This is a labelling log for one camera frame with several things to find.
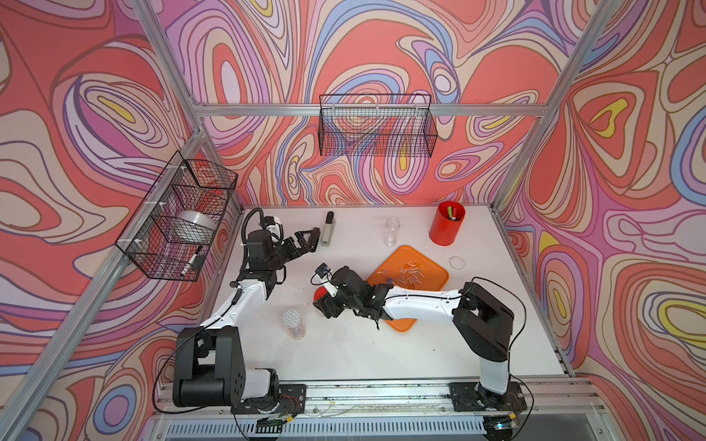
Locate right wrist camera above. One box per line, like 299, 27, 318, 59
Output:
313, 263, 338, 297

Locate left black wire basket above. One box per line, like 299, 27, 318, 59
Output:
115, 152, 238, 282

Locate orange plastic tray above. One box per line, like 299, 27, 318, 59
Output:
366, 244, 450, 333

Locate beige stapler black top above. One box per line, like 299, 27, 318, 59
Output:
321, 211, 336, 247

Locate candies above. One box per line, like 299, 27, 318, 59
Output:
393, 261, 425, 288

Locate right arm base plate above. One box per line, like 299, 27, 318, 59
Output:
449, 381, 528, 413

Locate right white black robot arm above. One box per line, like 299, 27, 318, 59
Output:
310, 264, 515, 398

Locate white roll in basket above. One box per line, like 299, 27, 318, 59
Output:
170, 211, 216, 244

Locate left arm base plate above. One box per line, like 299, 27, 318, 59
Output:
232, 383, 307, 416

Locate red cup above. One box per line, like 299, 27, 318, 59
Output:
428, 201, 466, 246

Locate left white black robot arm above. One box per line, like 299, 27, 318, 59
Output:
172, 228, 320, 413

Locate white lid jar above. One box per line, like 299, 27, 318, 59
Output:
282, 308, 306, 340

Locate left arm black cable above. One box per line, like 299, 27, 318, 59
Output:
240, 208, 271, 246

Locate black marker in basket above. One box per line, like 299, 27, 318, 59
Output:
180, 245, 202, 277

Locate clear candy jar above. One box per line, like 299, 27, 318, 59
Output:
384, 217, 401, 247

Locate back black wire basket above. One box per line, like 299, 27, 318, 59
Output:
318, 92, 438, 158

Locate black wire basket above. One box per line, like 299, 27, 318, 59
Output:
318, 92, 438, 158
115, 152, 238, 282

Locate red lid jar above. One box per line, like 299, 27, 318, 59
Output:
313, 287, 331, 311

